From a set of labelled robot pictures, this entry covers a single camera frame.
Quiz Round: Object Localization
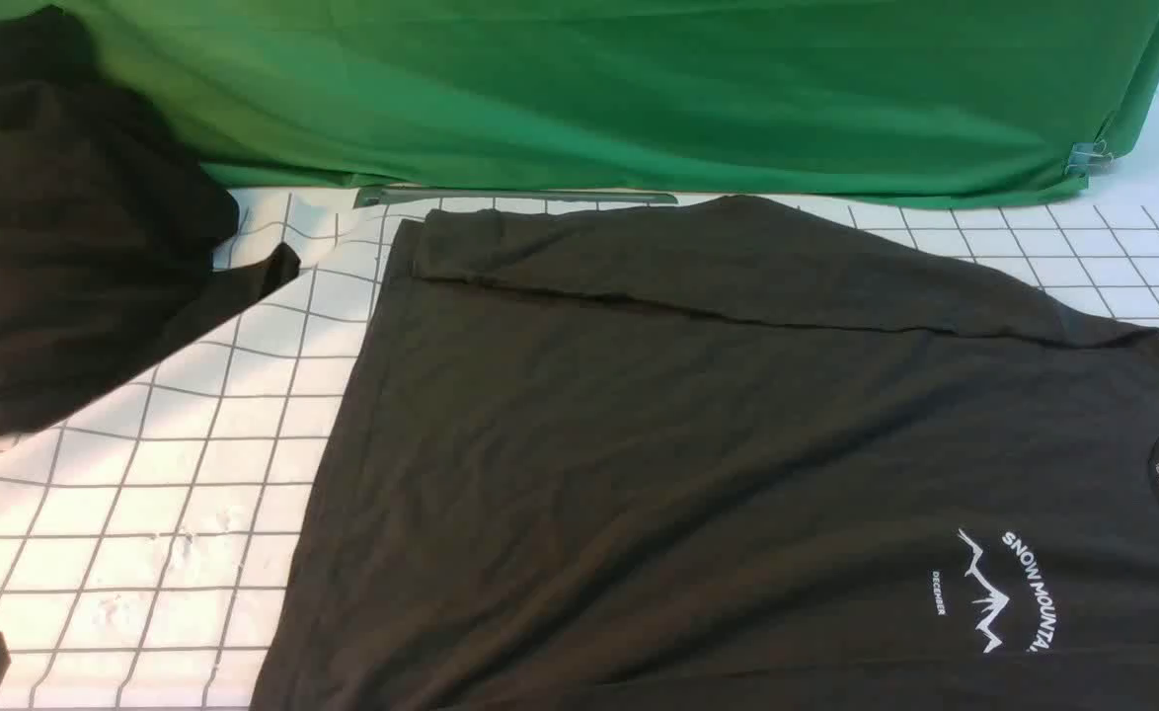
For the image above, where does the green backdrop cloth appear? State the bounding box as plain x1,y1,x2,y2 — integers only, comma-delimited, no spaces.
56,1,1159,208

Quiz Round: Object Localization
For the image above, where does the gray long-sleeve top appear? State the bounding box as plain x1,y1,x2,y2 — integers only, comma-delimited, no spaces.
252,197,1159,710

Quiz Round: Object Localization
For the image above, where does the metal binder clip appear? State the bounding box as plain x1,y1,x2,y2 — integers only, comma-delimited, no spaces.
1065,140,1116,177

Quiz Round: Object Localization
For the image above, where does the black cloth pile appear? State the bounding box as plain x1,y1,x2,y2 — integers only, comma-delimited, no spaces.
0,6,300,437

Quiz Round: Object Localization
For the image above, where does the white grid table cloth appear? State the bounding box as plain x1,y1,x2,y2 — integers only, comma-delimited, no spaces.
0,188,1159,711

